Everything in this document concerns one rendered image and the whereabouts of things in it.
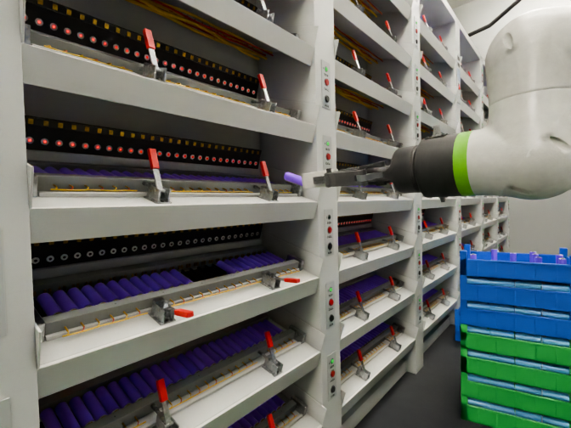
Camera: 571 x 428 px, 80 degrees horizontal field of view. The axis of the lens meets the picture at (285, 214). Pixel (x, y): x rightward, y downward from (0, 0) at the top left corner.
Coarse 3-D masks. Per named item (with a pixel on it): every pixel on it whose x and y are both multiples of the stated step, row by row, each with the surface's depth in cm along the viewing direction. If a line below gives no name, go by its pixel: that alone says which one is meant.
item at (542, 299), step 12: (468, 288) 111; (480, 288) 109; (492, 288) 107; (504, 288) 106; (516, 288) 104; (468, 300) 111; (480, 300) 109; (492, 300) 107; (504, 300) 106; (516, 300) 104; (528, 300) 103; (540, 300) 101; (552, 300) 100; (564, 300) 98
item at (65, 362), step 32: (128, 256) 67; (160, 256) 72; (288, 256) 91; (256, 288) 74; (288, 288) 78; (128, 320) 54; (192, 320) 58; (224, 320) 65; (64, 352) 45; (96, 352) 46; (128, 352) 50; (64, 384) 44
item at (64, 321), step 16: (240, 272) 75; (256, 272) 77; (272, 272) 81; (176, 288) 62; (192, 288) 64; (208, 288) 67; (112, 304) 53; (128, 304) 55; (144, 304) 57; (176, 304) 60; (48, 320) 47; (64, 320) 48; (80, 320) 49; (96, 320) 51; (64, 336) 46
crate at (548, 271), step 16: (464, 256) 111; (480, 256) 126; (528, 256) 118; (544, 256) 116; (464, 272) 111; (480, 272) 109; (496, 272) 107; (512, 272) 104; (528, 272) 102; (544, 272) 100; (560, 272) 98
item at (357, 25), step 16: (336, 0) 95; (336, 16) 110; (352, 16) 102; (336, 32) 118; (352, 32) 122; (368, 32) 111; (384, 32) 118; (352, 48) 135; (368, 48) 137; (384, 48) 122; (400, 48) 130
